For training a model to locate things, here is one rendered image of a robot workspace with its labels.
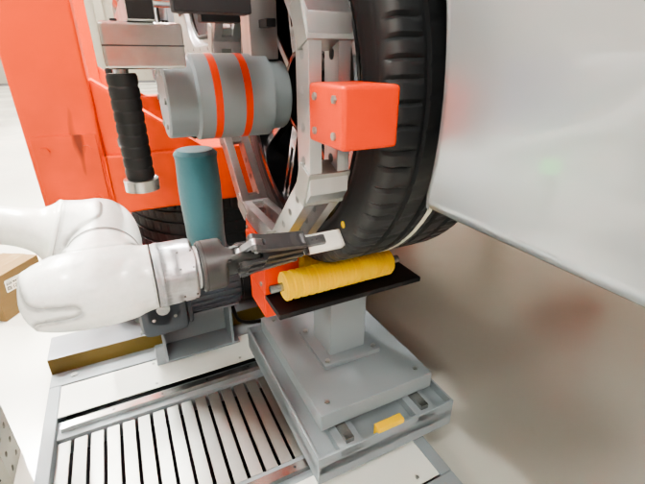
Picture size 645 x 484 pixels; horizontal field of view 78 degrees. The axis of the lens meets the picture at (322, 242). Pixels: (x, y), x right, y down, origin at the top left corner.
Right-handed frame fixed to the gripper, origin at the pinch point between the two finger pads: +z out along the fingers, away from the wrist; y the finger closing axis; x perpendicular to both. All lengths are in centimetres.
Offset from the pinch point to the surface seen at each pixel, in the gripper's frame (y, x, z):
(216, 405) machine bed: -62, -19, -17
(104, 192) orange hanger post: -49, 42, -33
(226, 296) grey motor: -56, 8, -8
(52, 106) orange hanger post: -33, 58, -40
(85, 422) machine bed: -67, -13, -48
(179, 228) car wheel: -74, 39, -14
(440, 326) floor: -71, -18, 68
